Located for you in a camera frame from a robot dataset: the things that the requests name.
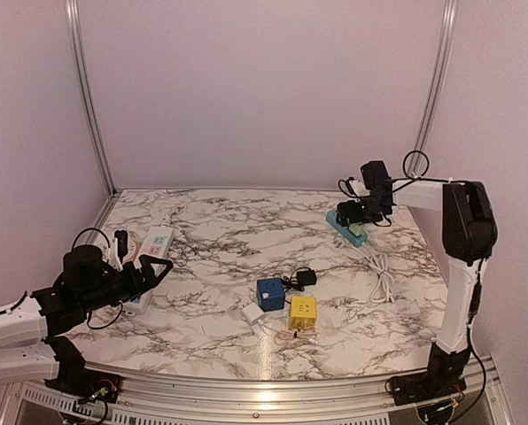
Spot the front aluminium rail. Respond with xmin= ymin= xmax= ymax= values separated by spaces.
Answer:
xmin=0 ymin=356 xmax=516 ymax=424

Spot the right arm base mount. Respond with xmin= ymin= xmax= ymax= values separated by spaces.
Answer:
xmin=384 ymin=372 xmax=467 ymax=406

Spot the left aluminium frame post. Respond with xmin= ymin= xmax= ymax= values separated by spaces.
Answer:
xmin=64 ymin=0 xmax=116 ymax=196

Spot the right aluminium frame post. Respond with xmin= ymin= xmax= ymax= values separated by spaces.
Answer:
xmin=402 ymin=0 xmax=459 ymax=177

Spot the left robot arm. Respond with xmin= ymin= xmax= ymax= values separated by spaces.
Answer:
xmin=0 ymin=244 xmax=174 ymax=394

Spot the green usb charger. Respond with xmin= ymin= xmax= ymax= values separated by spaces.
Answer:
xmin=348 ymin=223 xmax=365 ymax=237

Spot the white usb charger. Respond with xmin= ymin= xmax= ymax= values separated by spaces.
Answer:
xmin=241 ymin=303 xmax=265 ymax=325

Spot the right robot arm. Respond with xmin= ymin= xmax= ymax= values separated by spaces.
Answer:
xmin=335 ymin=160 xmax=498 ymax=397

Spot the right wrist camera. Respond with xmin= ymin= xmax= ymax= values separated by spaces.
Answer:
xmin=338 ymin=176 xmax=369 ymax=198

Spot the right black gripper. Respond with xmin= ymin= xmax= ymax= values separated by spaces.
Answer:
xmin=336 ymin=195 xmax=388 ymax=228

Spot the teal power strip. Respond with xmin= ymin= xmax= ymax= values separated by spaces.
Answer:
xmin=324 ymin=210 xmax=398 ymax=305

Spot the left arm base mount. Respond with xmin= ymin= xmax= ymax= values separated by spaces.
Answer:
xmin=44 ymin=368 xmax=121 ymax=403

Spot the blue cube socket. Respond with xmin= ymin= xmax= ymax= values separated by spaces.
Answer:
xmin=256 ymin=278 xmax=285 ymax=313

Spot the white multicolour power strip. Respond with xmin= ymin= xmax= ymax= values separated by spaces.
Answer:
xmin=124 ymin=226 xmax=175 ymax=314

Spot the pink round socket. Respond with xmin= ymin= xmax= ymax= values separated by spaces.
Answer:
xmin=111 ymin=236 xmax=138 ymax=264

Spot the aluminium frame post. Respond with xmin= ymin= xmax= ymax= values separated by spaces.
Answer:
xmin=402 ymin=0 xmax=459 ymax=177
xmin=64 ymin=0 xmax=116 ymax=196

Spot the black power adapter with cable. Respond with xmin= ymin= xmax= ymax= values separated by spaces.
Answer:
xmin=280 ymin=267 xmax=317 ymax=293

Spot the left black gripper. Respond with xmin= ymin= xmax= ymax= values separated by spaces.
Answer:
xmin=78 ymin=254 xmax=173 ymax=314

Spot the yellow cube socket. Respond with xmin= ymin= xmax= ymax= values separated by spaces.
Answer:
xmin=288 ymin=296 xmax=317 ymax=331

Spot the pink usb cable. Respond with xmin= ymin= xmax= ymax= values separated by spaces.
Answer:
xmin=272 ymin=325 xmax=321 ymax=346

